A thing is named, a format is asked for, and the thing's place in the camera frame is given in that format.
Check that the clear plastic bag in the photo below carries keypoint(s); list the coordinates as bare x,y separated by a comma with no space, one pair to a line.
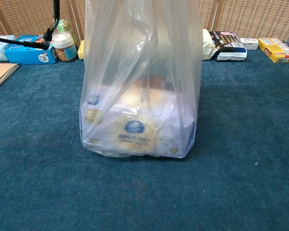
139,60

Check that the white blue carton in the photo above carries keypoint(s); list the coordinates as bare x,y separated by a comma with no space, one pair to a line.
139,130

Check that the orange black snack packet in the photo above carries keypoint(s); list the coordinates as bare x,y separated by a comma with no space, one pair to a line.
154,84

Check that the blue table carpet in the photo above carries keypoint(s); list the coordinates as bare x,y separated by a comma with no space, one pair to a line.
144,197

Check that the yellow sponge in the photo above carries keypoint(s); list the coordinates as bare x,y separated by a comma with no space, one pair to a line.
81,50

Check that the long white tissue pack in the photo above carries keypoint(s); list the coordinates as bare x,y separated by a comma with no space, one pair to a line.
208,45

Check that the white lidded snack jar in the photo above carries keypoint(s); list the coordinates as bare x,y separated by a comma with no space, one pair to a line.
63,48

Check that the black pink snack pack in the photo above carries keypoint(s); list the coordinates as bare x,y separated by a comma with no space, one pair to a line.
230,45

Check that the green lidded bottle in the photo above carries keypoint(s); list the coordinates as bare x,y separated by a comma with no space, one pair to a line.
67,26

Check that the small white box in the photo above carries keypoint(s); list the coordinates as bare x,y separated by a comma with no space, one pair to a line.
249,43

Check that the blue cookie box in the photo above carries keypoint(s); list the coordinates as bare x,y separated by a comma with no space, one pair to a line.
26,55

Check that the yellow carton box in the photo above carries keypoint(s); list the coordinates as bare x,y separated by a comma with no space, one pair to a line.
278,50

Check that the kraft spiral notebook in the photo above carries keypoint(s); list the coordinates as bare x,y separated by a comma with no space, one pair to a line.
1,74

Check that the wicker folding screen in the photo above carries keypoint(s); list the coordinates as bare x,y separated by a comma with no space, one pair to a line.
26,14

